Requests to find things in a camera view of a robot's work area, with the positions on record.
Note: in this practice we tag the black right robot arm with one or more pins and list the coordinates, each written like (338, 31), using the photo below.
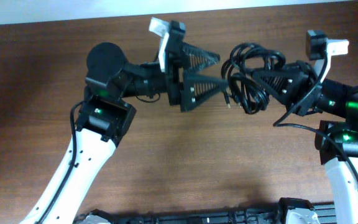
(337, 142)

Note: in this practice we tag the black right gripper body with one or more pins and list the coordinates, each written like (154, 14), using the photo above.
(305, 90)

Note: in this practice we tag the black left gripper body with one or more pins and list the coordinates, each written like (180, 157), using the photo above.
(173, 89)

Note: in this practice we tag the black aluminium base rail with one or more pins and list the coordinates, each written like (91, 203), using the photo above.
(263, 213)

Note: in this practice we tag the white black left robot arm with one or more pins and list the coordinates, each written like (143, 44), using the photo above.
(101, 120)

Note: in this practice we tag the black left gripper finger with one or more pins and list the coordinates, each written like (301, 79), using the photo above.
(194, 59)
(199, 88)

